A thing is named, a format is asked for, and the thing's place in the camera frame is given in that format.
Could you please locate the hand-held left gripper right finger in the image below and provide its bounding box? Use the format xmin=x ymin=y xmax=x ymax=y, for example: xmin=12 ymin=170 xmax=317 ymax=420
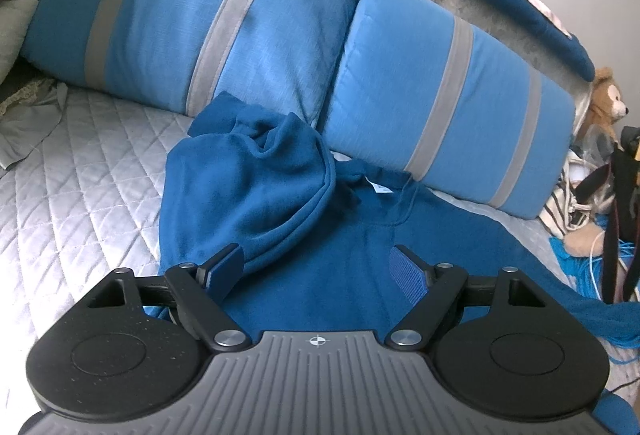
xmin=384 ymin=243 xmax=554 ymax=349

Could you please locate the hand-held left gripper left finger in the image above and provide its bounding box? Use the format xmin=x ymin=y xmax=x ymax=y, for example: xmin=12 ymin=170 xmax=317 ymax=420
xmin=85 ymin=242 xmax=257 ymax=352

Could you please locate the blue fleece hoodie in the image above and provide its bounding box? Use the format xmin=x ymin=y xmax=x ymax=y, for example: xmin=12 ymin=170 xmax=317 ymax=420
xmin=142 ymin=91 xmax=640 ymax=352

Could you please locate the grey quilted bed cover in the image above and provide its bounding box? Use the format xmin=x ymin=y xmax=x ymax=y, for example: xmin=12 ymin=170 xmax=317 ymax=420
xmin=0 ymin=87 xmax=608 ymax=368

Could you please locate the beige plush toy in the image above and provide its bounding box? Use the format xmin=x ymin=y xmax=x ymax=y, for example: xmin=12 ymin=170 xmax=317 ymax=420
xmin=562 ymin=221 xmax=607 ymax=257

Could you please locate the blue grey-striped pillow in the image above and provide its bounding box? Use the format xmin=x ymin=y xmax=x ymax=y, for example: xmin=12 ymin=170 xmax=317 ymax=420
xmin=322 ymin=0 xmax=577 ymax=222
xmin=22 ymin=0 xmax=359 ymax=130

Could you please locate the grey cloth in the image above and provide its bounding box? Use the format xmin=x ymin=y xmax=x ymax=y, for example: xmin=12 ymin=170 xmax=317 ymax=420
xmin=0 ymin=82 xmax=69 ymax=172

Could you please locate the brown teddy bear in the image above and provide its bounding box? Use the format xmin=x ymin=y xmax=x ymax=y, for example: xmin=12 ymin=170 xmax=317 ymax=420
xmin=582 ymin=67 xmax=631 ymax=142

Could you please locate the brown lace-edged cloth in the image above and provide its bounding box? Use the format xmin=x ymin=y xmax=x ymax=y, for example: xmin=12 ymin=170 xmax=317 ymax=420
xmin=0 ymin=76 xmax=53 ymax=116

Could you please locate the blue and pink garment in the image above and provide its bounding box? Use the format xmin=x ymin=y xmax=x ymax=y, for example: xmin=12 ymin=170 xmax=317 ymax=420
xmin=415 ymin=0 xmax=597 ymax=82

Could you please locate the beige folded blanket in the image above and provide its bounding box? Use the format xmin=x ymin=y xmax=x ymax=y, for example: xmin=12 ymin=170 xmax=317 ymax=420
xmin=0 ymin=0 xmax=49 ymax=83

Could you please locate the light blue cord bundle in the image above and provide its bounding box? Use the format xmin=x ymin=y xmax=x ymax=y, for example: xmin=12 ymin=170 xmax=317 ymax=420
xmin=547 ymin=210 xmax=640 ymax=308

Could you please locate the white cable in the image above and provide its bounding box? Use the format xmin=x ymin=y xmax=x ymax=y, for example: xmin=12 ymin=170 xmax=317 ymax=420
xmin=586 ymin=232 xmax=610 ymax=302

